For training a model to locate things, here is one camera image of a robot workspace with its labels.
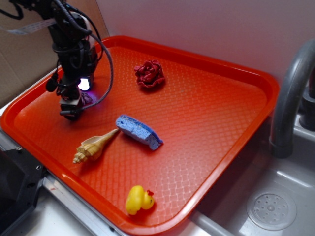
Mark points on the grey sink drain strainer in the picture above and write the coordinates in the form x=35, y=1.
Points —
x=271, y=209

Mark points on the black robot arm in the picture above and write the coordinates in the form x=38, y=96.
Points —
x=74, y=44

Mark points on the blue sponge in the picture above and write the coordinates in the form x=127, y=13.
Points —
x=139, y=131

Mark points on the red fabric flower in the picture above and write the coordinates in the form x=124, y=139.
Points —
x=149, y=74

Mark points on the brown wood chip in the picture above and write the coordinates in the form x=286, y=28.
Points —
x=85, y=98

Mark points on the brown cardboard panel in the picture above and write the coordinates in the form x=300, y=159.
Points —
x=24, y=59

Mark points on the yellow rubber duck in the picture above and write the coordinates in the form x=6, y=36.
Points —
x=138, y=198

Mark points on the black metal bracket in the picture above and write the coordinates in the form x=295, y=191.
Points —
x=20, y=180

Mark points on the grey sink faucet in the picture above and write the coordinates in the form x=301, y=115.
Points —
x=297, y=92

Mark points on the tan conch seashell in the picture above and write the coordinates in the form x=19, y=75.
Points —
x=91, y=149

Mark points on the red plastic tray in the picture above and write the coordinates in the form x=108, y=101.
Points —
x=205, y=112

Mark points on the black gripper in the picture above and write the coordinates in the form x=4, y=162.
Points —
x=78, y=63

